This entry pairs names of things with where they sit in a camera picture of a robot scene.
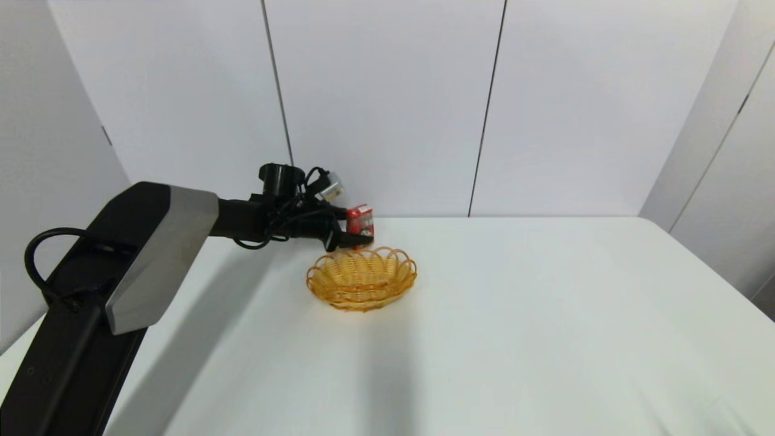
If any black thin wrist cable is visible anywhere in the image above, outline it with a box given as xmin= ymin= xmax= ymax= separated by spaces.
xmin=232 ymin=205 xmax=292 ymax=251

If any red milk carton cartoon face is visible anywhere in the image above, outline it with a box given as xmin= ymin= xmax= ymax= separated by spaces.
xmin=346 ymin=204 xmax=375 ymax=239

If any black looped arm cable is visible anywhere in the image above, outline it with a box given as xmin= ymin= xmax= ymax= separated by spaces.
xmin=24 ymin=227 xmax=131 ymax=309

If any black cable with silver plug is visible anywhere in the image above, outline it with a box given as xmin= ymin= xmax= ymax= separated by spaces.
xmin=302 ymin=167 xmax=345 ymax=203

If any yellow woven plastic basket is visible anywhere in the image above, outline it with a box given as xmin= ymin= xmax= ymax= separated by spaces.
xmin=306 ymin=246 xmax=418 ymax=312

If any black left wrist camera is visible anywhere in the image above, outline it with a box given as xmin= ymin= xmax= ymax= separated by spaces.
xmin=259 ymin=163 xmax=305 ymax=198

